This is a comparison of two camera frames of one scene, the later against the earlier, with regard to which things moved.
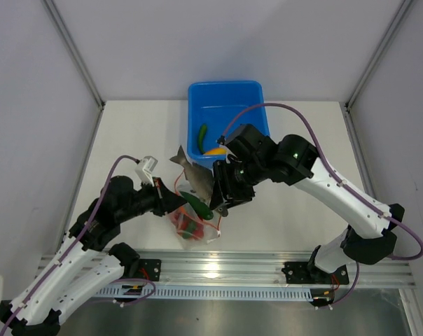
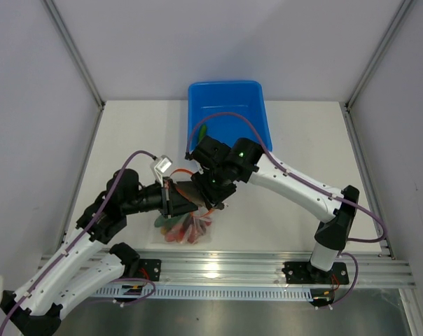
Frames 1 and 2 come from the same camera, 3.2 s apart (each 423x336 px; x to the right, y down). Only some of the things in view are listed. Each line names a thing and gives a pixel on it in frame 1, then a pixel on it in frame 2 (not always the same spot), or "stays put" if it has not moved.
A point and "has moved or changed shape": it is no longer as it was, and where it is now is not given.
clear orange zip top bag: (191, 228) has moved or changed shape
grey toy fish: (201, 181) has moved or changed shape
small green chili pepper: (202, 138) stays put
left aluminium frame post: (75, 51) stays put
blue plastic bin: (215, 109) stays put
